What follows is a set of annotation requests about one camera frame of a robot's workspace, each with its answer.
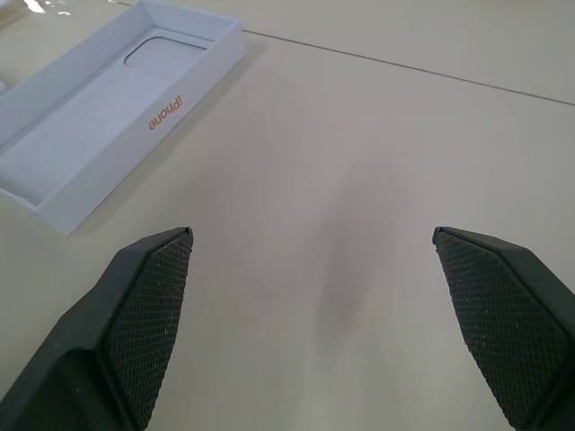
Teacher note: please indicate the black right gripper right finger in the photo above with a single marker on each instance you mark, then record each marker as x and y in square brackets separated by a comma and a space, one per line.
[507, 314]

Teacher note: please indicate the white iPhone box lid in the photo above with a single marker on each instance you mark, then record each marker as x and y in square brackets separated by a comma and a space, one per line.
[90, 112]

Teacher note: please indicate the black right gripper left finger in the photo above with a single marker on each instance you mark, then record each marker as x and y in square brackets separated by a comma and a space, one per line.
[112, 323]

